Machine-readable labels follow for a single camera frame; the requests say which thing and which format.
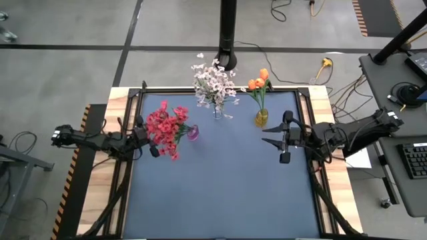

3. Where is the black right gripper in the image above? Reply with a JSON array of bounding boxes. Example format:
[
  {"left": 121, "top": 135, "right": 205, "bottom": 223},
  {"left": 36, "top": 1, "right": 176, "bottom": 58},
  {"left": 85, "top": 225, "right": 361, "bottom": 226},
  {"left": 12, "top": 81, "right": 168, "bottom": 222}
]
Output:
[{"left": 261, "top": 109, "right": 313, "bottom": 165}]

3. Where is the purple glass vase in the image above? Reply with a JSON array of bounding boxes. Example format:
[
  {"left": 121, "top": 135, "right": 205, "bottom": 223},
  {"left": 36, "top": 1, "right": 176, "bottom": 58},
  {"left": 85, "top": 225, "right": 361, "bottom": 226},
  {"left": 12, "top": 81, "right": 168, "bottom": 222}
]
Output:
[{"left": 186, "top": 124, "right": 200, "bottom": 142}]

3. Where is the orange artificial tulip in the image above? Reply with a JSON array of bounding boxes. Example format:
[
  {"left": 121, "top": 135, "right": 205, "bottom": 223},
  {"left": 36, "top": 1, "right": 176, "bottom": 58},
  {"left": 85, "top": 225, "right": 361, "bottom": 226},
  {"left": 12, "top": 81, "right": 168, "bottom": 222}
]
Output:
[
  {"left": 255, "top": 78, "right": 268, "bottom": 113},
  {"left": 258, "top": 67, "right": 272, "bottom": 113},
  {"left": 246, "top": 79, "right": 265, "bottom": 113}
]

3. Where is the yellow glass vase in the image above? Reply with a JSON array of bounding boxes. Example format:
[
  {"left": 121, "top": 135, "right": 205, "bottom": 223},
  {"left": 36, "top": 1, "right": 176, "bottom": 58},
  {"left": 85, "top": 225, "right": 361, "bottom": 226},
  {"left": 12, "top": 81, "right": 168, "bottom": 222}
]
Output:
[{"left": 255, "top": 108, "right": 269, "bottom": 128}]

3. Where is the white paper sheet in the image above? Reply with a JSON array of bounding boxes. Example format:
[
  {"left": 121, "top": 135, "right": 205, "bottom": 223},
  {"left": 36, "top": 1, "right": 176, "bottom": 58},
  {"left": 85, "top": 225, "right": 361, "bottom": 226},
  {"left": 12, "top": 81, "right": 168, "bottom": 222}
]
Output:
[{"left": 345, "top": 146, "right": 373, "bottom": 169}]

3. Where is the yellow power plug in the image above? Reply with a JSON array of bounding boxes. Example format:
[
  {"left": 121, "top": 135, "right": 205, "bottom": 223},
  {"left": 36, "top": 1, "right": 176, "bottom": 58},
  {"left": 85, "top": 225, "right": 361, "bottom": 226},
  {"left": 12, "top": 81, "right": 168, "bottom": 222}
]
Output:
[{"left": 315, "top": 57, "right": 334, "bottom": 81}]

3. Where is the black hazard-edged floor mat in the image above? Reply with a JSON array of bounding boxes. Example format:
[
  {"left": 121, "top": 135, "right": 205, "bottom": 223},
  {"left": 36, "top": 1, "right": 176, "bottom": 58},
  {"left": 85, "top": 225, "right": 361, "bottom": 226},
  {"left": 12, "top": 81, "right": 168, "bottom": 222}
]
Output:
[
  {"left": 352, "top": 0, "right": 404, "bottom": 38},
  {"left": 49, "top": 103, "right": 108, "bottom": 240}
]

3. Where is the grey desk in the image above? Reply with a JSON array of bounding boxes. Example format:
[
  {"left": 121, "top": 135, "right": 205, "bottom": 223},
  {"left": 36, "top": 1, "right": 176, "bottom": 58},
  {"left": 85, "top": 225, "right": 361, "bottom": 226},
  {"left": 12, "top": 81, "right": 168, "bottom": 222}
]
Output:
[
  {"left": 358, "top": 49, "right": 427, "bottom": 138},
  {"left": 378, "top": 135, "right": 427, "bottom": 218}
]

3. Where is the black desk leg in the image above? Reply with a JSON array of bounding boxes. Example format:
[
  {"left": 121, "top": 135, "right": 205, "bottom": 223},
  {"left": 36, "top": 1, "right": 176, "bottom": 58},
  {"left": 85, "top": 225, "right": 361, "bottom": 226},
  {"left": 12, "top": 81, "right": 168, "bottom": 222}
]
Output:
[{"left": 382, "top": 166, "right": 400, "bottom": 205}]

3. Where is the black round stand base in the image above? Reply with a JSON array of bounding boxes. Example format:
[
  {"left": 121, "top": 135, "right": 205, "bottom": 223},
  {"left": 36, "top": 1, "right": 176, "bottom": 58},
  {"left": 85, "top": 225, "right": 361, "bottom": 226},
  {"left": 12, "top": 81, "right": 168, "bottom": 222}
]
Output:
[{"left": 389, "top": 81, "right": 427, "bottom": 109}]

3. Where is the black keyboard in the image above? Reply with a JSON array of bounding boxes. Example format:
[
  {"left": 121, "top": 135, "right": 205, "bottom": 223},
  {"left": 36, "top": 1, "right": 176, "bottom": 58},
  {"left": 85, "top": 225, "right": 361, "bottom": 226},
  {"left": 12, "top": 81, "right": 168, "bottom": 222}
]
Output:
[{"left": 396, "top": 142, "right": 427, "bottom": 180}]

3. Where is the black diagonal pole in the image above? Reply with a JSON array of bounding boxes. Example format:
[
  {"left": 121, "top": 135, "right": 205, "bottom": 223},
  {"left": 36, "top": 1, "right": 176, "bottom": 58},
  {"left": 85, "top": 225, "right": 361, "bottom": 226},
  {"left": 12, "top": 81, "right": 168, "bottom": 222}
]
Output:
[{"left": 371, "top": 8, "right": 427, "bottom": 66}]

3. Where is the black laptop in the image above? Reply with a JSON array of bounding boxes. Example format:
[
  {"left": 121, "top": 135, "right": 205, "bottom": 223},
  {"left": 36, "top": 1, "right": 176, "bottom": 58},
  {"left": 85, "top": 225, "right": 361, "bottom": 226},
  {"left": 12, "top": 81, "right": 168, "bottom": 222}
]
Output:
[{"left": 403, "top": 51, "right": 427, "bottom": 83}]

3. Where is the person's foot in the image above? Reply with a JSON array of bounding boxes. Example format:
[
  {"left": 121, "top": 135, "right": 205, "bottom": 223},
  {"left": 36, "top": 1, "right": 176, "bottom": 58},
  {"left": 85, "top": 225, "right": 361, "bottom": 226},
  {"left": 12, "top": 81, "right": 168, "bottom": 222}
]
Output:
[{"left": 0, "top": 27, "right": 18, "bottom": 43}]

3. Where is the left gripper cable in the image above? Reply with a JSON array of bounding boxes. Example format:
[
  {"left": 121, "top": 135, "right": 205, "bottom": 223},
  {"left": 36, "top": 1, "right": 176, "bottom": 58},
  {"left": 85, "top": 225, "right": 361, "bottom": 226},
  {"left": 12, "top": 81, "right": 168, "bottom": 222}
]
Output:
[{"left": 116, "top": 116, "right": 144, "bottom": 161}]

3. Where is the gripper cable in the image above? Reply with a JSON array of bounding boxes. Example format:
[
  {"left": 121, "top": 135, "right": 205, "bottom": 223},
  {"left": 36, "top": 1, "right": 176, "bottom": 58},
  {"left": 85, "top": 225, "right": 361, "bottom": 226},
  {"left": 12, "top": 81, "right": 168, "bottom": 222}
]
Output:
[
  {"left": 116, "top": 116, "right": 144, "bottom": 161},
  {"left": 300, "top": 123, "right": 338, "bottom": 164}
]

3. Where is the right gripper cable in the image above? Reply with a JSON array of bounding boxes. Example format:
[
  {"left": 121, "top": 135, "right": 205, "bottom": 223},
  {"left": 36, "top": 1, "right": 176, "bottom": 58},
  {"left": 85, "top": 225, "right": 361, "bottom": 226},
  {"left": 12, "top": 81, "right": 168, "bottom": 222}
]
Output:
[{"left": 300, "top": 123, "right": 338, "bottom": 164}]

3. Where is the black metal table frame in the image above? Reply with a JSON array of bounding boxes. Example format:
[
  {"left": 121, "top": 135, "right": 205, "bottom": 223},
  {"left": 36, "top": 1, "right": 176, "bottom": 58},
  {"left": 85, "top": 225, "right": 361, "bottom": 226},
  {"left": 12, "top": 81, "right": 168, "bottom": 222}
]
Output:
[{"left": 120, "top": 79, "right": 331, "bottom": 240}]

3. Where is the long black floor cable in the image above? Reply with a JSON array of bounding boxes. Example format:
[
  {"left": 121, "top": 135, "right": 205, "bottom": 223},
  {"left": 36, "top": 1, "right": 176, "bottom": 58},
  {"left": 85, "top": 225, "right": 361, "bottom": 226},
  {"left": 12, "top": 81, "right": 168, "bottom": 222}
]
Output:
[{"left": 233, "top": 40, "right": 316, "bottom": 86}]

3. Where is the floor cable bundle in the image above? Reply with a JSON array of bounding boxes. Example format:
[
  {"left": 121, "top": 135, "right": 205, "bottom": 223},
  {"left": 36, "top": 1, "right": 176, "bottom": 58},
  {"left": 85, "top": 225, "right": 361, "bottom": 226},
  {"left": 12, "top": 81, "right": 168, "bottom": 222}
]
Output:
[{"left": 328, "top": 73, "right": 376, "bottom": 116}]

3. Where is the black diagonal frame strut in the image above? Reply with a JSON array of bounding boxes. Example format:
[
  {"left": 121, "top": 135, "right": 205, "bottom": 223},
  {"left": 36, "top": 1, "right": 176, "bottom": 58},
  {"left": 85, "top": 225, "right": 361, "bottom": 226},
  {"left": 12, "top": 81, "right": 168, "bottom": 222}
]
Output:
[
  {"left": 308, "top": 166, "right": 363, "bottom": 238},
  {"left": 79, "top": 166, "right": 129, "bottom": 238}
]

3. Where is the black round post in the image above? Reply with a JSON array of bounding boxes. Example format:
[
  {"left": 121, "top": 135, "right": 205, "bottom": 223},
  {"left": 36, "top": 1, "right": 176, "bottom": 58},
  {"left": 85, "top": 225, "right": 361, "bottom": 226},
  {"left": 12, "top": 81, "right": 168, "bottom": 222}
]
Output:
[{"left": 213, "top": 0, "right": 239, "bottom": 72}]

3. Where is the black cable loop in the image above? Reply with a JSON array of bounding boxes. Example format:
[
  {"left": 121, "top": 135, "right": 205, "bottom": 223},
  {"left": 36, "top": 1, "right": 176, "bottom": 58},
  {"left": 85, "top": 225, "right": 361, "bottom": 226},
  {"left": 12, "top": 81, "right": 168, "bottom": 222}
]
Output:
[{"left": 8, "top": 131, "right": 38, "bottom": 155}]

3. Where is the black coiled floor cable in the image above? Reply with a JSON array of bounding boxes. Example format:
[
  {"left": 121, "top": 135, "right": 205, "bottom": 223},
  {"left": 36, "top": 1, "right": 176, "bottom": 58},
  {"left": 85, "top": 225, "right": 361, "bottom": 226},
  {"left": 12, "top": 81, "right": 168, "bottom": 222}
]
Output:
[{"left": 269, "top": 0, "right": 293, "bottom": 23}]

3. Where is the yellow floor cable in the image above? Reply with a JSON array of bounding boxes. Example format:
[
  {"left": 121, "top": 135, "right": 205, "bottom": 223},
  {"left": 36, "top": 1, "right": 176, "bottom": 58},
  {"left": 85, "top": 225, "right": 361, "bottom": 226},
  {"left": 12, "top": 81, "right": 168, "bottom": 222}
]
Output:
[{"left": 308, "top": 0, "right": 327, "bottom": 17}]

